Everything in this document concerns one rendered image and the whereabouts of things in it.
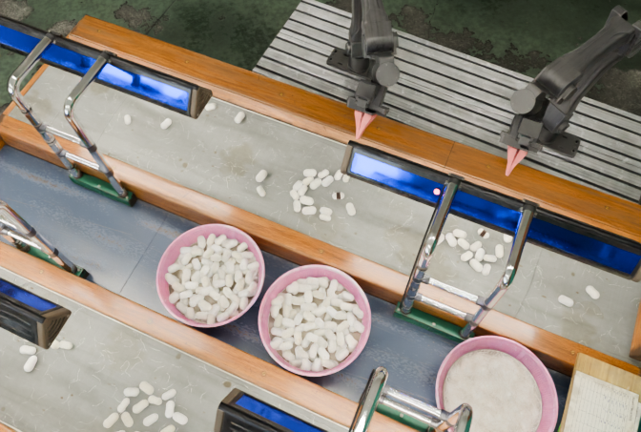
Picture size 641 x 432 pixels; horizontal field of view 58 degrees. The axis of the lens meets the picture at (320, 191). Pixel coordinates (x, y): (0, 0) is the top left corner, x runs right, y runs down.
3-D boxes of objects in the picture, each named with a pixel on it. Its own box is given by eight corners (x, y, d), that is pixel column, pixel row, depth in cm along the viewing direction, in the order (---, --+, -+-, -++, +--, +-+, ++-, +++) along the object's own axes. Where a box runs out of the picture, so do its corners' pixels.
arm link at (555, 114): (548, 133, 159) (641, 33, 141) (530, 118, 162) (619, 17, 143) (557, 133, 164) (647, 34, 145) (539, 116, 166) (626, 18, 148)
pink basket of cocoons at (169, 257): (197, 224, 160) (190, 209, 152) (285, 260, 155) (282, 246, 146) (146, 311, 149) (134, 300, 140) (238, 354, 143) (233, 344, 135)
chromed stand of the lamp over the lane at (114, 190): (110, 132, 175) (45, 25, 135) (167, 154, 171) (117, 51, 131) (72, 183, 167) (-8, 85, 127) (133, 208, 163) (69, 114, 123)
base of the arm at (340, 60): (384, 69, 175) (394, 52, 177) (324, 47, 179) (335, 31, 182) (382, 86, 182) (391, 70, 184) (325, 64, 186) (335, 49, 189)
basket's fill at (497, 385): (455, 338, 144) (460, 332, 139) (546, 376, 139) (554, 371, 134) (425, 427, 134) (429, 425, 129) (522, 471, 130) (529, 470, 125)
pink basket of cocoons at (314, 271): (267, 276, 153) (263, 262, 144) (369, 278, 152) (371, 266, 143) (258, 380, 140) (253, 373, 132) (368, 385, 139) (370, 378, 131)
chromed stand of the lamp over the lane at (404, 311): (417, 251, 155) (445, 167, 116) (490, 279, 151) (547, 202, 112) (392, 316, 147) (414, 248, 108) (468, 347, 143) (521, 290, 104)
